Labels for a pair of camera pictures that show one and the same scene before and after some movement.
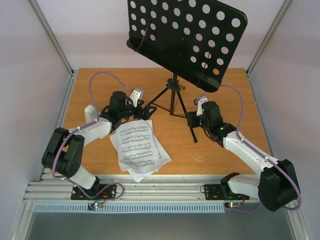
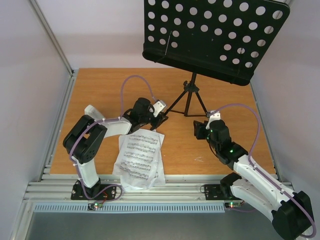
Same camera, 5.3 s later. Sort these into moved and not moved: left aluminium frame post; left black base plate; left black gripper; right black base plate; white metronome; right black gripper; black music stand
Moved: left black gripper; black music stand; right black gripper
Not moved: right black base plate; left black base plate; left aluminium frame post; white metronome
